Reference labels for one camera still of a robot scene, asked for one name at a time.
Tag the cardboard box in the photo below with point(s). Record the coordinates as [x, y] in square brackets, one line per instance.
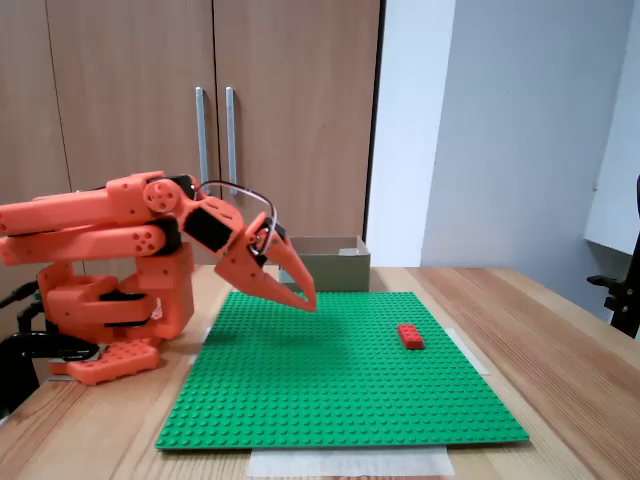
[335, 272]

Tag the green lego baseplate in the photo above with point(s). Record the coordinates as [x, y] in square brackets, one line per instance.
[340, 390]

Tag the red lego block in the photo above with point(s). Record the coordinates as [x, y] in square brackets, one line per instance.
[411, 337]

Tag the translucent tape strip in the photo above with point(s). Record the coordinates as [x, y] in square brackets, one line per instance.
[350, 462]
[470, 352]
[200, 350]

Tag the wooden cabinet door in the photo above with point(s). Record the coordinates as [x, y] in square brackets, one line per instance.
[125, 75]
[300, 75]

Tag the black table clamp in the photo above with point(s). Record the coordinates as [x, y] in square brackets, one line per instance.
[30, 345]

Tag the narrow wooden cabinet panel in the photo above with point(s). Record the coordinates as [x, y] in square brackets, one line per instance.
[25, 100]

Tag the black camera stand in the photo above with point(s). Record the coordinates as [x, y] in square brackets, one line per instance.
[622, 305]

